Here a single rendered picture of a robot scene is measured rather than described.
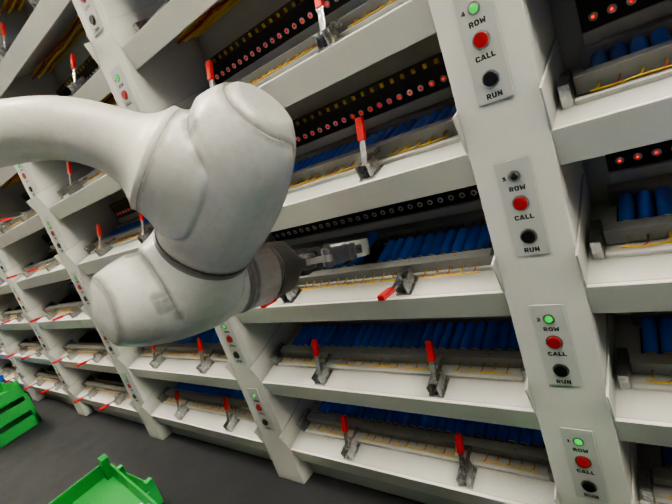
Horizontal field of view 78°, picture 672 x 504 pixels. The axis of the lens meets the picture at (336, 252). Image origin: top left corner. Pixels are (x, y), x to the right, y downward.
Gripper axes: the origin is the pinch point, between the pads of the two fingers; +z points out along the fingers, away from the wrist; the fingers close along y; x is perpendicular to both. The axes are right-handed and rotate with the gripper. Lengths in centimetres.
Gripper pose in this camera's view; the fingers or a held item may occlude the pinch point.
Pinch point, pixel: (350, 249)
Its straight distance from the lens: 72.5
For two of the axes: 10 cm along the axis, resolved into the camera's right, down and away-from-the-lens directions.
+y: -7.6, 1.2, 6.4
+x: 1.8, 9.8, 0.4
